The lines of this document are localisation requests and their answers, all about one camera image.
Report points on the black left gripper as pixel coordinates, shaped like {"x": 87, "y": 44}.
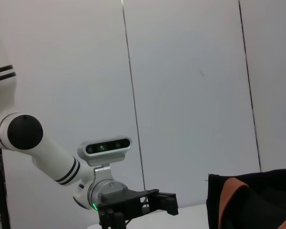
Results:
{"x": 124, "y": 202}

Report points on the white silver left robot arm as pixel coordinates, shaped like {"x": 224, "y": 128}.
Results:
{"x": 57, "y": 157}

